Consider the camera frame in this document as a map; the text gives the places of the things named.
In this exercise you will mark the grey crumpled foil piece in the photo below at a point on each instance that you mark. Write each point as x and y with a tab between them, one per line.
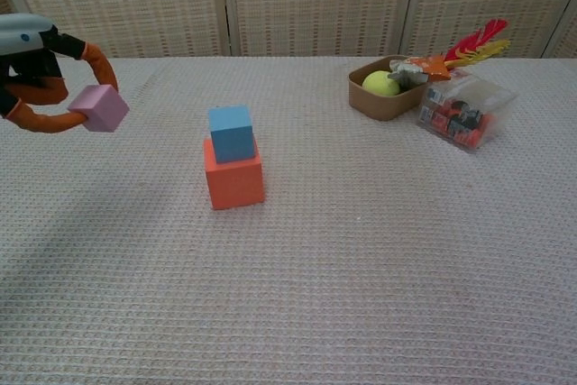
405	71

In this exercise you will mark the left robot hand, orange fingertips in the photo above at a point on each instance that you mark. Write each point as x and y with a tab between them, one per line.
27	38

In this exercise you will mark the blue foam cube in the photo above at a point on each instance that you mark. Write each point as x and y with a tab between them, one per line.
232	141

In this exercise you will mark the large orange foam cube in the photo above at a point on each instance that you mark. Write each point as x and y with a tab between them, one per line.
234	184

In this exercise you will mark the yellow-green tennis ball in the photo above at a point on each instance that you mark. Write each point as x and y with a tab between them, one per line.
379	84

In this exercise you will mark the red feather bunch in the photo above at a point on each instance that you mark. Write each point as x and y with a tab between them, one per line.
482	35

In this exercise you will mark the orange crumpled snack wrapper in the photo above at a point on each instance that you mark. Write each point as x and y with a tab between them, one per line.
433	67

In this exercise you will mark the beige waffle tablecloth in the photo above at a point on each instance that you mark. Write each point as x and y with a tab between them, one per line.
360	245

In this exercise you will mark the yellow feather bunch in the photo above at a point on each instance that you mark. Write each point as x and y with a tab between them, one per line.
484	52

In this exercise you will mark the brown oval cardboard box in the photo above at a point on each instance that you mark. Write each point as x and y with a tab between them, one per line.
383	107

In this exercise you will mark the clear plastic box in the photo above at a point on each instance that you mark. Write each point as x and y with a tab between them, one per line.
464	128

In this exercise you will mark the small pink foam cube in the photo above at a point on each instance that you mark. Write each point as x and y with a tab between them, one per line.
101	110

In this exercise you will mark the white pad inside clear box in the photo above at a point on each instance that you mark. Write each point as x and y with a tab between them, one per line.
480	92

